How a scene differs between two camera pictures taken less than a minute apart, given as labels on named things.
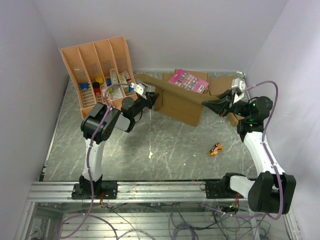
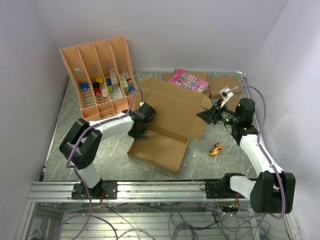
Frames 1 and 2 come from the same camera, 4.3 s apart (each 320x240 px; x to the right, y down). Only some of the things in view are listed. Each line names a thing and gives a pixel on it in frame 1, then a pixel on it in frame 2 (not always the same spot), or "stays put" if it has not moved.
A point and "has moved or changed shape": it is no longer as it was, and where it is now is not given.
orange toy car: x=216 y=148 stays put
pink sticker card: x=188 y=81 stays put
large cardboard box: x=181 y=104 has moved or changed shape
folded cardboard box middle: x=219 y=84 stays put
